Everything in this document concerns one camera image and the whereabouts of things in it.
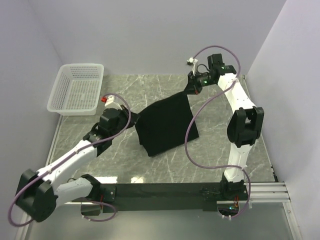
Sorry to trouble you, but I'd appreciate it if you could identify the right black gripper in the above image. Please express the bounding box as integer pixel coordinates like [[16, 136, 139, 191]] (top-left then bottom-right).
[[181, 69, 215, 95]]

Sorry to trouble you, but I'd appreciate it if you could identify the white plastic basket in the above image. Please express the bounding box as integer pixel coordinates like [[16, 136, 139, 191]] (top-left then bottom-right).
[[46, 63, 104, 116]]

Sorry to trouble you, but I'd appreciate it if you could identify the black t shirt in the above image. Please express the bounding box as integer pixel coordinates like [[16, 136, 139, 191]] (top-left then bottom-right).
[[135, 92, 193, 157]]

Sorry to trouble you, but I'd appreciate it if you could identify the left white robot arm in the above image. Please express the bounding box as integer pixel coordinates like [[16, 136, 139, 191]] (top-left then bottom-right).
[[13, 105, 140, 222]]

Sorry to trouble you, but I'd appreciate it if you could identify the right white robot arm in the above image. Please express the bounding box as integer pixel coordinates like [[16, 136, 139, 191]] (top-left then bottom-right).
[[184, 53, 265, 200]]

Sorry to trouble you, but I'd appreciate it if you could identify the black base beam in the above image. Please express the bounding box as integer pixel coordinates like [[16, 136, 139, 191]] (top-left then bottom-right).
[[70, 181, 251, 214]]

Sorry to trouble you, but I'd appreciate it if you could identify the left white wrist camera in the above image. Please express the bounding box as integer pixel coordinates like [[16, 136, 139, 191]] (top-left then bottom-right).
[[101, 95, 121, 109]]

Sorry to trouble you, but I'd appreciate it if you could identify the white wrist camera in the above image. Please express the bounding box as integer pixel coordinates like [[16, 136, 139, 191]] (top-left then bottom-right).
[[186, 57, 198, 76], [101, 95, 121, 109]]

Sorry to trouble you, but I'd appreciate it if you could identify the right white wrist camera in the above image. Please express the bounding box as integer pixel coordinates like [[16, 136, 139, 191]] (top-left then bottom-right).
[[186, 57, 198, 76]]

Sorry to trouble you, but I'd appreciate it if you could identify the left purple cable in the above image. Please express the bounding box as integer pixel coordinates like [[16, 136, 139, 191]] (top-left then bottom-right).
[[6, 92, 132, 227]]

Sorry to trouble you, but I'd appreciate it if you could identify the aluminium rail frame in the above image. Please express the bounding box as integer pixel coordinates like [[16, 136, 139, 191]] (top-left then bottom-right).
[[26, 181, 292, 206]]

